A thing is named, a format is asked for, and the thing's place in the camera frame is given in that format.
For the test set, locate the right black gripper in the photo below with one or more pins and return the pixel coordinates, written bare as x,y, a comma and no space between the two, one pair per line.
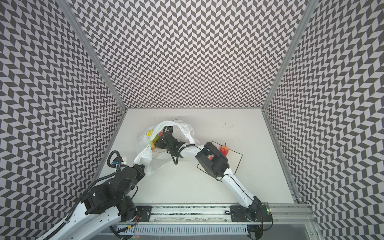
163,139

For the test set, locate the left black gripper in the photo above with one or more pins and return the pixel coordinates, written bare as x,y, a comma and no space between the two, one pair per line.
140,174

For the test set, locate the green fake fruit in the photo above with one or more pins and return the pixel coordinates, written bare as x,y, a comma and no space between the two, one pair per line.
156,139

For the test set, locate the white plastic bag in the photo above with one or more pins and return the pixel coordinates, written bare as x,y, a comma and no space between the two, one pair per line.
155,159

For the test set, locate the red fake apple green stem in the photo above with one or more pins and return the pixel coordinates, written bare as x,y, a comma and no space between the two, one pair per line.
224,150

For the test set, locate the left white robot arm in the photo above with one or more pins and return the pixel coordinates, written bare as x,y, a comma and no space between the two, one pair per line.
103,205

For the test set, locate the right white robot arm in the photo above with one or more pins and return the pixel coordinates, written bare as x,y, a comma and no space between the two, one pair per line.
245,198

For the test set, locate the white mat black border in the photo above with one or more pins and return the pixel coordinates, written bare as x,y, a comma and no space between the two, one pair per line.
232,159

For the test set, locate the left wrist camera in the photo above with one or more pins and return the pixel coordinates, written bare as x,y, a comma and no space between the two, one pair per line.
117,163

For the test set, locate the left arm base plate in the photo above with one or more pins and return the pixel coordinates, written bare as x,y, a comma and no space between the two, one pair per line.
140,214

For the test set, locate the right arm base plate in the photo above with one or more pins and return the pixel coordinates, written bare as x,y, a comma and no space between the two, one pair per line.
242,214

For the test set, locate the aluminium front rail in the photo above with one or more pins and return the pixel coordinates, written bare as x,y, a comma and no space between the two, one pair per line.
215,214

